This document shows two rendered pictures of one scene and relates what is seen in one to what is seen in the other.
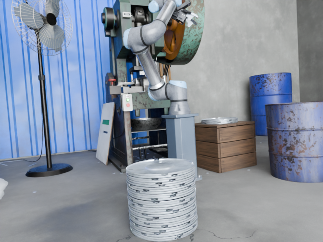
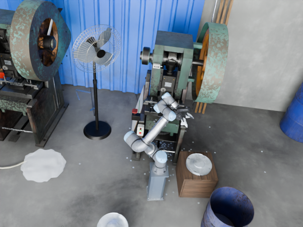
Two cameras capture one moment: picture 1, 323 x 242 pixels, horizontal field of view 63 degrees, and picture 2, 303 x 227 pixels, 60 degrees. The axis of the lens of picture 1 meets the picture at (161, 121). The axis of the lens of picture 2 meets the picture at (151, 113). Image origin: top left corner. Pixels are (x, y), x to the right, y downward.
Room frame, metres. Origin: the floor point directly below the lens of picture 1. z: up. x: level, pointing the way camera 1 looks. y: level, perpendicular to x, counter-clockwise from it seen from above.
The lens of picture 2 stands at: (0.12, -0.60, 2.65)
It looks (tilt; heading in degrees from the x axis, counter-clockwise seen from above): 40 degrees down; 21
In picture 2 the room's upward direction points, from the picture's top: 7 degrees clockwise
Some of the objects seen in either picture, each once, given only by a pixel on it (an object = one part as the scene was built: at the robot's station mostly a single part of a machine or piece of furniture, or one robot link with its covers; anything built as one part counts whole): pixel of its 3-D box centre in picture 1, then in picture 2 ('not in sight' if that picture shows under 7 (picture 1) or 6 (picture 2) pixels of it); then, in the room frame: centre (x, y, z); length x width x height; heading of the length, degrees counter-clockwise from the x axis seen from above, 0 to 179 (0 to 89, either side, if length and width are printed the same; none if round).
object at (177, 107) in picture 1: (179, 107); (159, 166); (1.79, -0.13, 0.50); 0.15 x 0.15 x 0.10
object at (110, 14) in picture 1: (111, 21); (148, 56); (2.42, 0.39, 1.31); 0.22 x 0.12 x 0.22; 21
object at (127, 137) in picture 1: (113, 116); (141, 111); (2.53, 0.46, 0.45); 0.92 x 0.12 x 0.90; 21
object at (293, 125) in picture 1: (300, 139); (224, 218); (1.72, -0.91, 0.24); 0.42 x 0.42 x 0.48
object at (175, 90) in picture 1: (177, 90); (160, 158); (1.79, -0.12, 0.62); 0.13 x 0.12 x 0.14; 63
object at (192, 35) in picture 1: (167, 25); (203, 58); (2.71, -0.12, 1.33); 1.03 x 0.28 x 0.82; 21
